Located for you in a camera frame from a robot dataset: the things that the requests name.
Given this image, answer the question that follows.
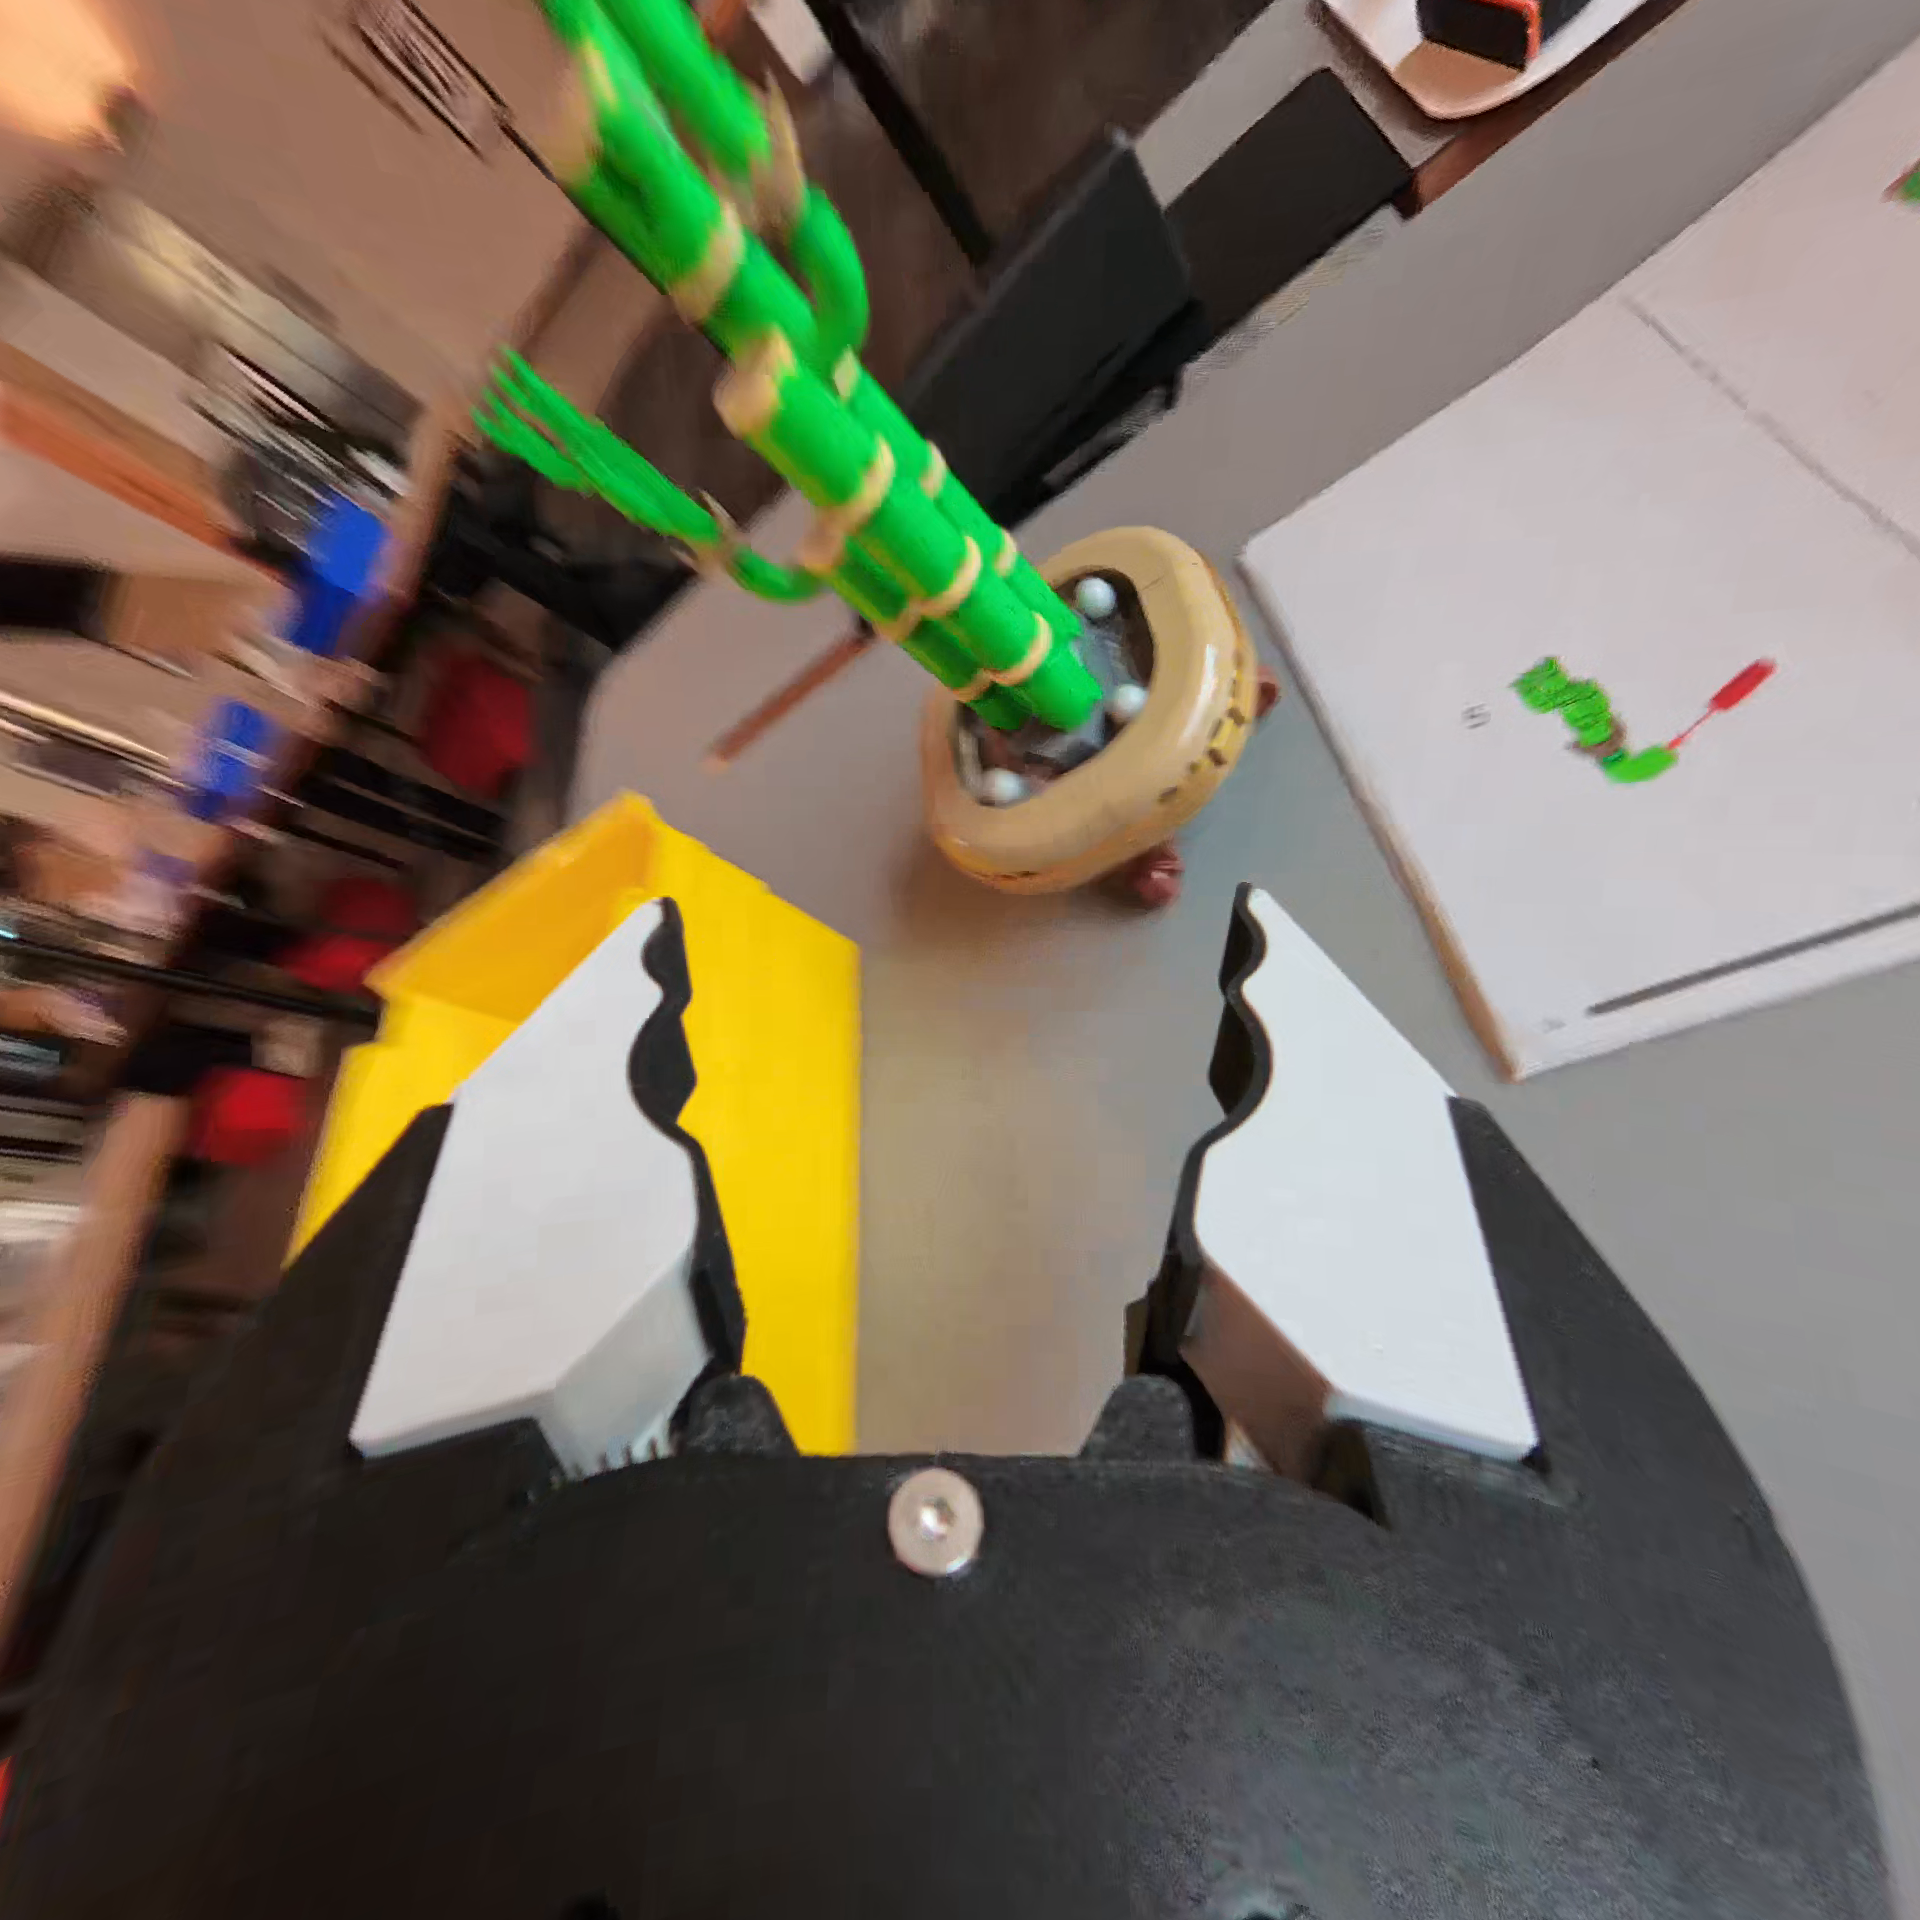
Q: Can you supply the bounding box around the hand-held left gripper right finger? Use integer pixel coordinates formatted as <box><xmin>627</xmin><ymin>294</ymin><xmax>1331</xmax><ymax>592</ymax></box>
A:
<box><xmin>1125</xmin><ymin>882</ymin><xmax>1546</xmax><ymax>1479</ymax></box>

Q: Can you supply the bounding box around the lego instruction booklet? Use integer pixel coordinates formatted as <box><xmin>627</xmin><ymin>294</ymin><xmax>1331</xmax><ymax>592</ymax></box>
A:
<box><xmin>1237</xmin><ymin>45</ymin><xmax>1920</xmax><ymax>1085</ymax></box>

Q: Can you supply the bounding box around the blue plastic bin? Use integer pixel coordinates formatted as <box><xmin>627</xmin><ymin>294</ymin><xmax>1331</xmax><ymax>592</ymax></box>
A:
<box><xmin>285</xmin><ymin>503</ymin><xmax>394</xmax><ymax>647</ymax></box>
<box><xmin>188</xmin><ymin>704</ymin><xmax>279</xmax><ymax>811</ymax></box>

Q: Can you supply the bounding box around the green lego bamboo model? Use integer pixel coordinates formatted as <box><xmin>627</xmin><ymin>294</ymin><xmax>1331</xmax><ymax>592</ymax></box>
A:
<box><xmin>477</xmin><ymin>0</ymin><xmax>1285</xmax><ymax>910</ymax></box>

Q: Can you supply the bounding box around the black orange battery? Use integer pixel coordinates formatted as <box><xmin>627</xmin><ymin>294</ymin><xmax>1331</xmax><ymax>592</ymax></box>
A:
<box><xmin>1417</xmin><ymin>0</ymin><xmax>1547</xmax><ymax>68</ymax></box>

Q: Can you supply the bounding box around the yellow plastic bin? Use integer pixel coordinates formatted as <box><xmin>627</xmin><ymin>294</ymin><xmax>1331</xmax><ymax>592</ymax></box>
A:
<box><xmin>285</xmin><ymin>791</ymin><xmax>863</xmax><ymax>1455</ymax></box>

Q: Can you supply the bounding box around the black charger box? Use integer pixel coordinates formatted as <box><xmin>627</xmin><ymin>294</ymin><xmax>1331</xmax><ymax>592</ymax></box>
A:
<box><xmin>901</xmin><ymin>134</ymin><xmax>1203</xmax><ymax>519</ymax></box>

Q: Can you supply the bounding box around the white wooden document stand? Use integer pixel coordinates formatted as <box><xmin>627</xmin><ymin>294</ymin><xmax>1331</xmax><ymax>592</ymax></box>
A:
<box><xmin>1319</xmin><ymin>0</ymin><xmax>1652</xmax><ymax>120</ymax></box>

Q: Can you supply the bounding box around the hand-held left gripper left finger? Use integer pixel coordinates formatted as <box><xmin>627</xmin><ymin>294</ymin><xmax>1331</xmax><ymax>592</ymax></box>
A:
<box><xmin>348</xmin><ymin>896</ymin><xmax>748</xmax><ymax>1464</ymax></box>

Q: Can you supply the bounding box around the red bag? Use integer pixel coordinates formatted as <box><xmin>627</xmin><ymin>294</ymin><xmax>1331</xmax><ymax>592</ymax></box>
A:
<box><xmin>427</xmin><ymin>661</ymin><xmax>535</xmax><ymax>798</ymax></box>
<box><xmin>299</xmin><ymin>885</ymin><xmax>407</xmax><ymax>976</ymax></box>
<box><xmin>194</xmin><ymin>1066</ymin><xmax>302</xmax><ymax>1172</ymax></box>

